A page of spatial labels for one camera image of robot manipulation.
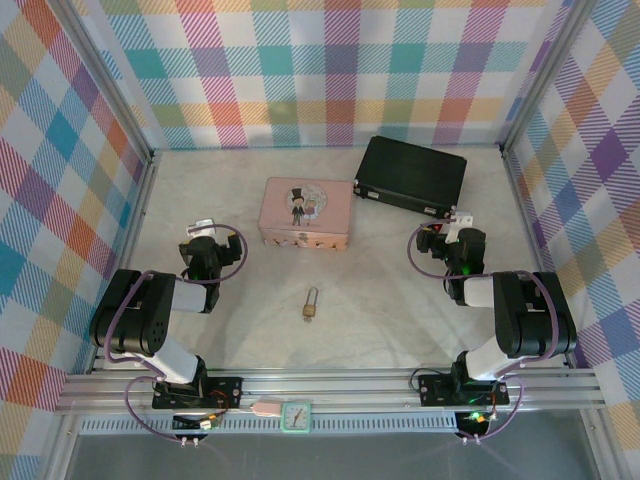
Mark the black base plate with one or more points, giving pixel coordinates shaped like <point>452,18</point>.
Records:
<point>432,390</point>
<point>227,390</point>

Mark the left aluminium frame post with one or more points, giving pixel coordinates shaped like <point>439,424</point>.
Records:
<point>116,75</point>

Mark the brass padlock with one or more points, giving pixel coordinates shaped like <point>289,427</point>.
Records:
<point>310,310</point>

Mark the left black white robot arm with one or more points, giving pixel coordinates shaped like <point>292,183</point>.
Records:
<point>145,320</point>

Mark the mint green square clock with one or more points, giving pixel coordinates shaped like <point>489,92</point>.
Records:
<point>297,417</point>

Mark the black ribbed case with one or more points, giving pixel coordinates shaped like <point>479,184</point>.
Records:
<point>412,172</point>

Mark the aluminium front rail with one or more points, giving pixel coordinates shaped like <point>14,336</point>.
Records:
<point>350,387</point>

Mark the small pink white device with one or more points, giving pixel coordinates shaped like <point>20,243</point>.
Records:
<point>267,409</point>

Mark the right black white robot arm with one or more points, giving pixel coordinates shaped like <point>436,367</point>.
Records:
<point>530,320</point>

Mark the aluminium side rail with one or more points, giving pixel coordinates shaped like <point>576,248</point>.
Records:
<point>527,220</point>
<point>135,225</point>

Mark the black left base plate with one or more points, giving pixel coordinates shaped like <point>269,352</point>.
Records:
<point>227,390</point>

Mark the small connector board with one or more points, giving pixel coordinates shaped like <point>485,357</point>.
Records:
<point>475,417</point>
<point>210,424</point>

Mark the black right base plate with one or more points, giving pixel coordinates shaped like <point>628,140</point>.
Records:
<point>432,390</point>

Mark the right aluminium frame post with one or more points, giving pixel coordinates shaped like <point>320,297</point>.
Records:
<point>545,75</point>

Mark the pink tin box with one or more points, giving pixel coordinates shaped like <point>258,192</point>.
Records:
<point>305,210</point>

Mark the left aluminium side rail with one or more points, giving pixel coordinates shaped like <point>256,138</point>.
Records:
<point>135,225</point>

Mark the right aluminium side rail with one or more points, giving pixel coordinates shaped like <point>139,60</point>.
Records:
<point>527,220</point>

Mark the left small connector board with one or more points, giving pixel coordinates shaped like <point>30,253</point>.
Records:
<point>210,424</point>

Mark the right small connector board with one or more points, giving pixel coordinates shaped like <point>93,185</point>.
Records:
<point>475,417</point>

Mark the aluminium frame post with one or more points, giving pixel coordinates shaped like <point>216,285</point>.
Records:
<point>545,75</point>
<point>116,75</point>

